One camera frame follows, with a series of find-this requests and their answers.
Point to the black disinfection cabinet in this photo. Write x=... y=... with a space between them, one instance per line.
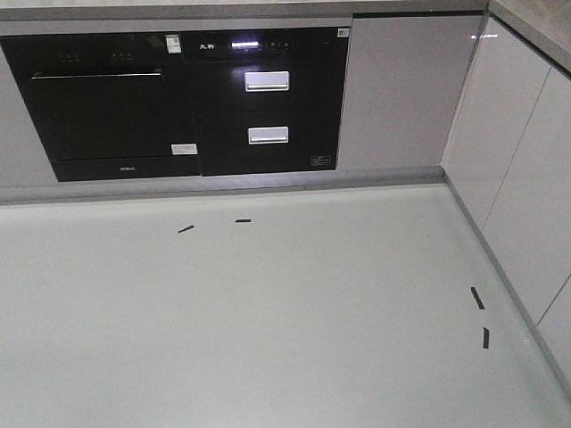
x=222 y=111

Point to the white label on dishwasher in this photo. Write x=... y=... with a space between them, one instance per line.
x=184 y=149

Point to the grey cabinet door panel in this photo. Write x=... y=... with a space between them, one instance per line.
x=403 y=80

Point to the green energy label sticker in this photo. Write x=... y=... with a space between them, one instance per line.
x=173 y=44

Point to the black built-in dishwasher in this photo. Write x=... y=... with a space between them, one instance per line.
x=104 y=105

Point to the black tape strip right upper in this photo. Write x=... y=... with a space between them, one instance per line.
x=477 y=298

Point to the white right side cabinet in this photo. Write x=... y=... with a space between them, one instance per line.
x=508 y=160

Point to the black tape strip right lower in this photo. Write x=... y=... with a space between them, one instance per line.
x=486 y=338

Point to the lower silver drawer handle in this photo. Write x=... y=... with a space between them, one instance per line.
x=268 y=135

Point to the silver drawer handle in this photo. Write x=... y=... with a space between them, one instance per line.
x=268 y=135
x=267 y=81

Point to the upper silver drawer handle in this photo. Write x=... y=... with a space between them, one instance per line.
x=267 y=81

